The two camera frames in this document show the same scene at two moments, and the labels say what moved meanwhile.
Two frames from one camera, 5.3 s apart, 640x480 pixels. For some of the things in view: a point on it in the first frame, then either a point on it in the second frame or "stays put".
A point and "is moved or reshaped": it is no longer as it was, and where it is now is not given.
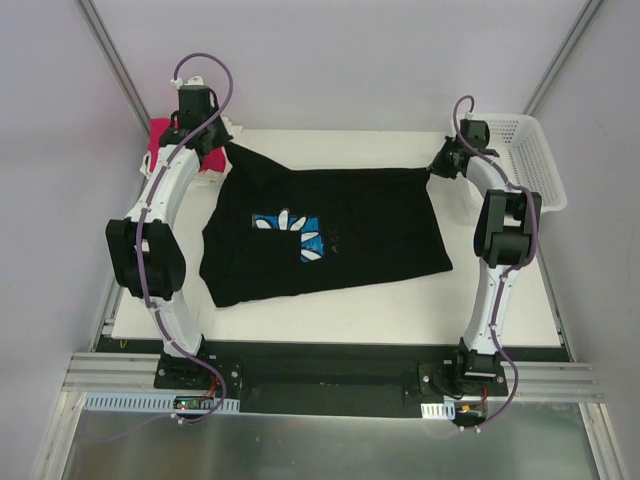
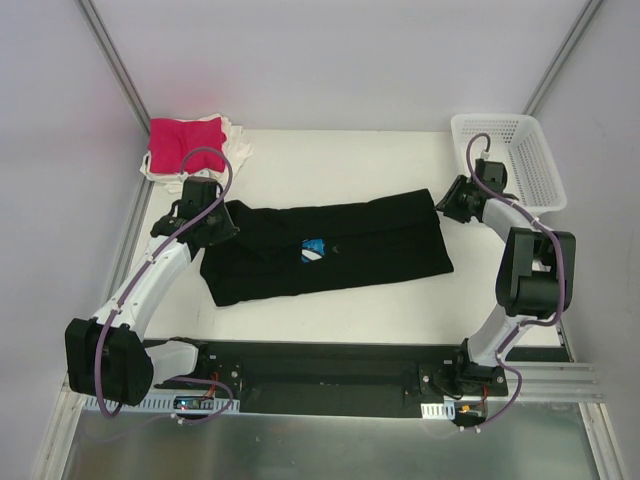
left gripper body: x=215 y=136 → x=220 y=228
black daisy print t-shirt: x=270 y=231 is moved or reshaped
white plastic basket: x=526 y=156 stays put
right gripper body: x=442 y=161 → x=451 y=198
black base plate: x=331 y=377 stays put
